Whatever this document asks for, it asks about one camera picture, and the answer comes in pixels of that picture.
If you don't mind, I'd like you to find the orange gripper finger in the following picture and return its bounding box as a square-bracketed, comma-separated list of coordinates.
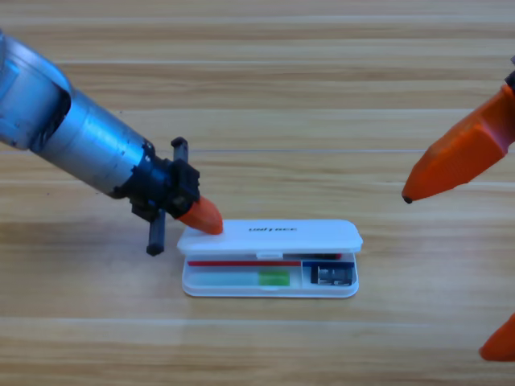
[175, 195, 225, 236]
[477, 312, 515, 363]
[400, 83, 515, 205]

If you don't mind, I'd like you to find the white Unitree pencil case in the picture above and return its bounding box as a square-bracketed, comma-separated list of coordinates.
[175, 218, 365, 299]

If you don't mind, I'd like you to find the green and white glue stick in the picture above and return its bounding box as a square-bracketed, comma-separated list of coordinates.
[187, 270, 291, 288]

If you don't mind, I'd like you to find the black marker with red cap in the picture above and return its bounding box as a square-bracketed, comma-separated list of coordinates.
[283, 252, 344, 261]

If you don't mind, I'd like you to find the black eraser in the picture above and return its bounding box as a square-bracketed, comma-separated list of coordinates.
[310, 264, 355, 288]

